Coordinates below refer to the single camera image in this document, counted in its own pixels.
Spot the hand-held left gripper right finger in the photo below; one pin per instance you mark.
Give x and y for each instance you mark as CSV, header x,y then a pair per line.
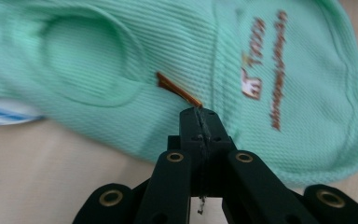
x,y
214,137

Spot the mint green baby garment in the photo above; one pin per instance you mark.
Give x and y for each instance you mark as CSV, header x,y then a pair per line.
x,y
112,77

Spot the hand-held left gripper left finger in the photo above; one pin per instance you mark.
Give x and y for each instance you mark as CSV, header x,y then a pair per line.
x,y
191,133

